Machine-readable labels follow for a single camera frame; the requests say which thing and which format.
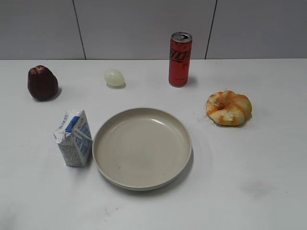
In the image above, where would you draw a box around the blue white milk carton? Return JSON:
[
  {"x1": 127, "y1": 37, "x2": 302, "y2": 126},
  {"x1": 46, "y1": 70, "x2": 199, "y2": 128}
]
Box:
[{"x1": 53, "y1": 109, "x2": 93, "y2": 167}]

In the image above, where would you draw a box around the orange glazed bread ring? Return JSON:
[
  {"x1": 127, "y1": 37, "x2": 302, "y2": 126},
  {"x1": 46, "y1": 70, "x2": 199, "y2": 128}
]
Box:
[{"x1": 206, "y1": 90, "x2": 253, "y2": 127}]

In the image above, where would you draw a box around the beige round plate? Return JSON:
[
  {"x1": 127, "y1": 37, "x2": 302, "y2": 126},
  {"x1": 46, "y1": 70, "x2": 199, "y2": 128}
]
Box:
[{"x1": 92, "y1": 108, "x2": 192, "y2": 191}]

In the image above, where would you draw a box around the red soda can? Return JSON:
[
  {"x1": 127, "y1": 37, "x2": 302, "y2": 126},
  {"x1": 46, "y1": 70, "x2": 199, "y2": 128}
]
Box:
[{"x1": 168, "y1": 32, "x2": 192, "y2": 87}]

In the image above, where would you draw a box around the white egg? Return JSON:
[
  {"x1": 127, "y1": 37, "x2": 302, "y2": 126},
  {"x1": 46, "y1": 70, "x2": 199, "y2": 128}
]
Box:
[{"x1": 104, "y1": 69, "x2": 125, "y2": 87}]

